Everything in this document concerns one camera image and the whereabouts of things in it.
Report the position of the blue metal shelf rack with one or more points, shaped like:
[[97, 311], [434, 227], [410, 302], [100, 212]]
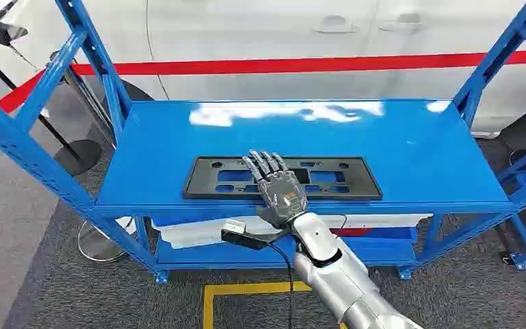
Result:
[[403, 154]]

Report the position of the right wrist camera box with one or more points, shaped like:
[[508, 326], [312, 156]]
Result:
[[240, 234]]

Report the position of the black plastic plate frame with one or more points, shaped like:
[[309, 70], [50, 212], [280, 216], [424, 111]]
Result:
[[199, 184]]

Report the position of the black car mirror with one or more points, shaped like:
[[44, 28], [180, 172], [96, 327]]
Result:
[[4, 29]]

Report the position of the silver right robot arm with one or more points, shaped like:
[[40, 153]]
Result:
[[335, 268]]

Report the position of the red barrier belt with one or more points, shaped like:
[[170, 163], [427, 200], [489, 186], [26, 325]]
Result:
[[290, 65]]

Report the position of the white sheet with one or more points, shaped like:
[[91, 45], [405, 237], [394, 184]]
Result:
[[190, 234]]

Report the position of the black stanchion with round base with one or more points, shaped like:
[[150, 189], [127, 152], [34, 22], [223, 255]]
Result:
[[79, 156]]

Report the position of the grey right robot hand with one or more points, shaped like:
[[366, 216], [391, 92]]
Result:
[[281, 195]]

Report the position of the yellow floor tape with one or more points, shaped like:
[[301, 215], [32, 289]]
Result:
[[245, 289]]

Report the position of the white car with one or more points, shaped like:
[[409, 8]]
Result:
[[254, 36]]

